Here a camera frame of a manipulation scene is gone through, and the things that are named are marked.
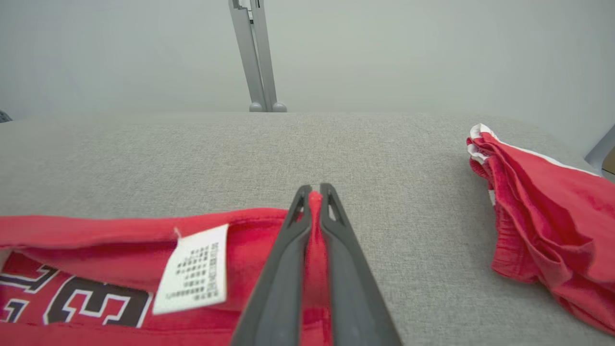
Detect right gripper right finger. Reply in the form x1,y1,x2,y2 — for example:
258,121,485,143
320,183,403,346

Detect grey partition post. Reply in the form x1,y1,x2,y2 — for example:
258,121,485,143
229,0,265,112
250,0,287,112

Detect red white jersey shirt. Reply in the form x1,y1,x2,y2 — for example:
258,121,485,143
0,191,337,346

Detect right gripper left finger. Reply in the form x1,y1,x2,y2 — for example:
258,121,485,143
231,185,313,346

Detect red shorts white trim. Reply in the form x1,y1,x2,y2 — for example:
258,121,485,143
466,124,615,335

